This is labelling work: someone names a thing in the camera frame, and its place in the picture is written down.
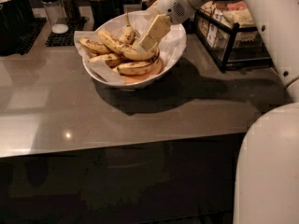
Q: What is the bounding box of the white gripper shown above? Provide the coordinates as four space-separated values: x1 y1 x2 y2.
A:
139 0 208 51

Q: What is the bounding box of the long spotted banana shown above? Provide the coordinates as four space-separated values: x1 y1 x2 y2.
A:
97 30 159 61

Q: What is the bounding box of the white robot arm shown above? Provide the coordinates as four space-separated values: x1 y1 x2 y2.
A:
149 0 299 224

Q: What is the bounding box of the white paper bowl liner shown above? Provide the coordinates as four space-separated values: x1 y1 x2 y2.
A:
73 7 187 86

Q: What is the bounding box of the front spotted banana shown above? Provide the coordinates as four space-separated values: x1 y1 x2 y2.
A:
116 59 157 76

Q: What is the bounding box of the lower left spotted banana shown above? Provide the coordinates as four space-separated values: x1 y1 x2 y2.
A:
89 53 123 67

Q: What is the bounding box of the black cup of stirrers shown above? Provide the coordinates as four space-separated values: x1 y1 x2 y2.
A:
88 0 116 29

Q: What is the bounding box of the dark pepper grinder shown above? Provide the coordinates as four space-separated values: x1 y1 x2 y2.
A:
62 0 82 23

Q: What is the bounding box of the black rubber mat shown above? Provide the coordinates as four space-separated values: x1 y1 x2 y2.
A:
16 18 47 55
45 17 87 47

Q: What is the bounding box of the glass sugar shaker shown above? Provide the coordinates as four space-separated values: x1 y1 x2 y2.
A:
41 0 68 35

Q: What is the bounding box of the left black rubber mat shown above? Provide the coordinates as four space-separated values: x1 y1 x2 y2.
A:
16 18 47 55

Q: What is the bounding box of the large black container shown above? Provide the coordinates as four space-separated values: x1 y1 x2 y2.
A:
0 0 35 56

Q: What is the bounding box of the black wire tea rack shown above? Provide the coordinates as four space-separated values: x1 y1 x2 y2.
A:
194 1 272 71

